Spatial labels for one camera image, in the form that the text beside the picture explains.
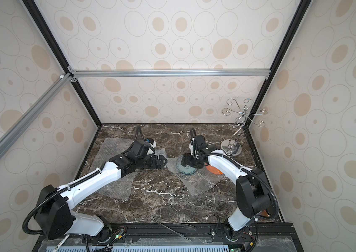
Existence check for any teal patterned dinner plate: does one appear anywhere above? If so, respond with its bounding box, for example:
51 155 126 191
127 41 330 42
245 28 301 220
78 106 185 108
176 156 198 175

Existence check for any orange dinner plate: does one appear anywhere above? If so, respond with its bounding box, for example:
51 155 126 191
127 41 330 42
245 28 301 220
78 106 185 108
206 165 223 175

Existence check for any bubble wrap around orange plate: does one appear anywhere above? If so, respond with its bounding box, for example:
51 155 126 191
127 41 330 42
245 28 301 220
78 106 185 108
91 138 137 201

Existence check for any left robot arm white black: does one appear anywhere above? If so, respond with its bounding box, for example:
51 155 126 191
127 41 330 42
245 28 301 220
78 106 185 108
22 139 167 243

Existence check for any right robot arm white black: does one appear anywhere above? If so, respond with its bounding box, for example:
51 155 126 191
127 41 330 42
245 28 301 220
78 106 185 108
181 135 279 233

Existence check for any chrome mug tree stand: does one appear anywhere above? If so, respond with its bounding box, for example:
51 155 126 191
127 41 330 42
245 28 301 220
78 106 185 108
221 98 268 156

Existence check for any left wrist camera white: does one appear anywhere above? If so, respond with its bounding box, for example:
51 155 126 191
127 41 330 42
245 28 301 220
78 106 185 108
146 139 156 148

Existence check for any horizontal aluminium rail back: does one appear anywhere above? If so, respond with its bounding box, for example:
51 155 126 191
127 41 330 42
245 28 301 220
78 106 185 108
71 69 271 78

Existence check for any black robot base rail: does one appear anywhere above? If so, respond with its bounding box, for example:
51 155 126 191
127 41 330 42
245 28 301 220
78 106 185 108
33 223 303 252

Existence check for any diagonal aluminium rail left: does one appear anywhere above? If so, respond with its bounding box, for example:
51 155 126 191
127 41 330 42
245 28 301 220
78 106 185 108
0 73 71 159

